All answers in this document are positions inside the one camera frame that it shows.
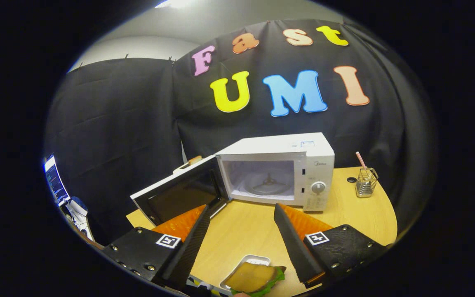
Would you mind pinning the white rectangular tray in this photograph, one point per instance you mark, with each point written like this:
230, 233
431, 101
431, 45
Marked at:
254, 260

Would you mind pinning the white microwave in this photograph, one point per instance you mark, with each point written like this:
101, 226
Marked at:
278, 146

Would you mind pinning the white toaster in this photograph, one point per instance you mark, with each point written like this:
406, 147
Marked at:
181, 168

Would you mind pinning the computer monitor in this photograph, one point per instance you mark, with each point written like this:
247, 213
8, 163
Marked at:
56, 181

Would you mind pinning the pink striped straw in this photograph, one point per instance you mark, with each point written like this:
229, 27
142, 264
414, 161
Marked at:
360, 160

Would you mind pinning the brown toast slice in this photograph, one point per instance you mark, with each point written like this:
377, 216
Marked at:
195, 160

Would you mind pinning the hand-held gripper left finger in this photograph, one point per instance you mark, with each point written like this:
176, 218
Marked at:
192, 251

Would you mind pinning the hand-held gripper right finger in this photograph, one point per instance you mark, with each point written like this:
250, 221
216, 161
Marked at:
295, 251

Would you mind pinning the sandwich with green lettuce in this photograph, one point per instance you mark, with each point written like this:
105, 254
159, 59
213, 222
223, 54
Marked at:
254, 277

